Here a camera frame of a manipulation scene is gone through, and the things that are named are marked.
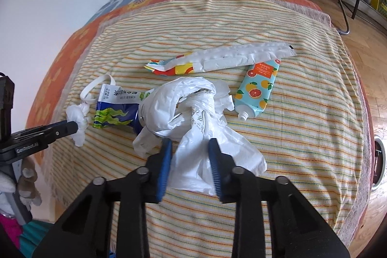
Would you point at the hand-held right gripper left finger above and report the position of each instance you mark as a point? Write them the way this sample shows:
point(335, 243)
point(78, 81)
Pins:
point(164, 167)

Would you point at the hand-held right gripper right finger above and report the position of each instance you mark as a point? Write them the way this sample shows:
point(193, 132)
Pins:
point(215, 167)

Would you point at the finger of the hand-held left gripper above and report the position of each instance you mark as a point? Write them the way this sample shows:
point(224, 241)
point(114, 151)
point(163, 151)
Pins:
point(54, 132)

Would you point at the white tissue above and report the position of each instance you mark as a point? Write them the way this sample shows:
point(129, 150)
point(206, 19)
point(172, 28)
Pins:
point(78, 113)

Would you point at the white elastic loop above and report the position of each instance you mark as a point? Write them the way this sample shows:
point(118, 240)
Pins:
point(96, 83)

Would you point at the blue snack packet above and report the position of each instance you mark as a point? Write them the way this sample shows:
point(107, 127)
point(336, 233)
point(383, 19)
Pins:
point(118, 113)

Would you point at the white plastic bag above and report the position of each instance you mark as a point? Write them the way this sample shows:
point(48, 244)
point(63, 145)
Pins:
point(187, 100)

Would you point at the fruit print tube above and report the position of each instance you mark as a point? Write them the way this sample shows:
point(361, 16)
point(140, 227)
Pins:
point(257, 88)

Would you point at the long white wrapper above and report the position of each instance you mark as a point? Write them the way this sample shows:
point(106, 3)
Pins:
point(229, 55)

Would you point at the person's left hand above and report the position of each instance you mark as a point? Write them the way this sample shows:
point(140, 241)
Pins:
point(30, 182)

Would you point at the orange floral sheet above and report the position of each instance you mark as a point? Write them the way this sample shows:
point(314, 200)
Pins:
point(60, 64)

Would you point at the pink and teal clothing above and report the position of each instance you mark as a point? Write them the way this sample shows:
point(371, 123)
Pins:
point(9, 230)

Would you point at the yellow striped towel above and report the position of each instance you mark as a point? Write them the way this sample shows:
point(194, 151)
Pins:
point(302, 140)

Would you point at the yellow plastic crate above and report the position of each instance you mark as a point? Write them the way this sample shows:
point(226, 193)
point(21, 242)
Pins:
point(379, 1)

